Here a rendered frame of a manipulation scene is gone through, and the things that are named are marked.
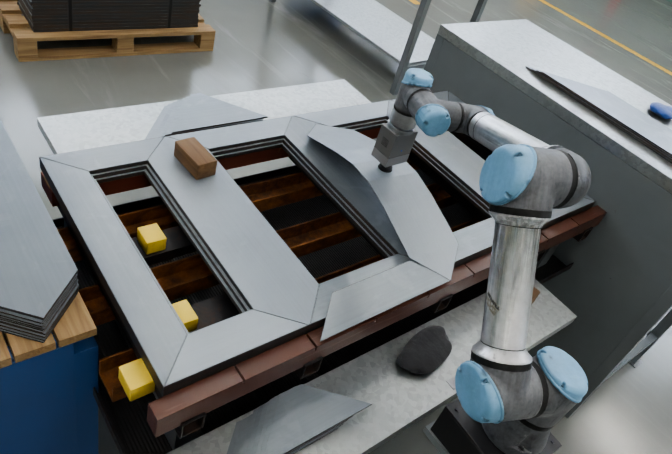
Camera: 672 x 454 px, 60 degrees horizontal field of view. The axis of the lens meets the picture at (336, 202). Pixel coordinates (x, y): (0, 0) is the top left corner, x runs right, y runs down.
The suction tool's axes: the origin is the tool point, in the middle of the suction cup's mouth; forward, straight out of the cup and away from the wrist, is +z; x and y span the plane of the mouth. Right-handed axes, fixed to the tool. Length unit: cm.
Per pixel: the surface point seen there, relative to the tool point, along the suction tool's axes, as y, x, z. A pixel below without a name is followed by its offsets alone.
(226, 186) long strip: 40.7, -17.0, 7.5
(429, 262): 6.6, 29.3, 6.8
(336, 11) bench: -190, -241, 68
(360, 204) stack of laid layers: 8.6, 2.8, 7.6
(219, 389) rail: 71, 35, 10
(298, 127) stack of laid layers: 3.7, -35.9, 7.5
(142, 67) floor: -29, -225, 91
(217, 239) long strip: 53, 0, 8
